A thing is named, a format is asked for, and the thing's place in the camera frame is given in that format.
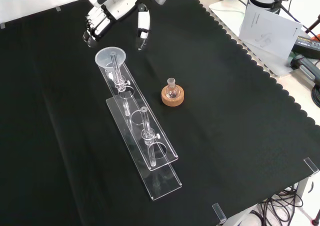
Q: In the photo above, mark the grey table leg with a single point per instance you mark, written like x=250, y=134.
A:
x=303, y=188

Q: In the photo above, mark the white printed booklet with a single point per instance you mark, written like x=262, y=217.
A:
x=270, y=31

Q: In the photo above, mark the small round-bottom glass flask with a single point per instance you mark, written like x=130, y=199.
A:
x=172, y=92

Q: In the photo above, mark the pale board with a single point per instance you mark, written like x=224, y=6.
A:
x=225, y=13

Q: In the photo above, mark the clear cloth clip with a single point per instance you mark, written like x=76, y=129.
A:
x=219, y=213
x=311, y=164

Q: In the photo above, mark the green and black plug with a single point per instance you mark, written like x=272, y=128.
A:
x=303, y=64

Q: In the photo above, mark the black cloth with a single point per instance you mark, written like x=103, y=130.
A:
x=225, y=111

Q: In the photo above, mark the black tripod leg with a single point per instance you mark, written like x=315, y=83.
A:
x=312, y=26

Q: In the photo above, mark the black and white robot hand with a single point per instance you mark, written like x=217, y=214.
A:
x=117, y=3

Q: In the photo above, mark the translucent plastic funnel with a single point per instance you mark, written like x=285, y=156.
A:
x=103, y=61

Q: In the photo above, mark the black power adapter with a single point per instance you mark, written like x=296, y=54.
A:
x=307, y=46

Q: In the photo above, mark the clear acrylic funnel stand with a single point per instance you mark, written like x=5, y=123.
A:
x=150, y=133

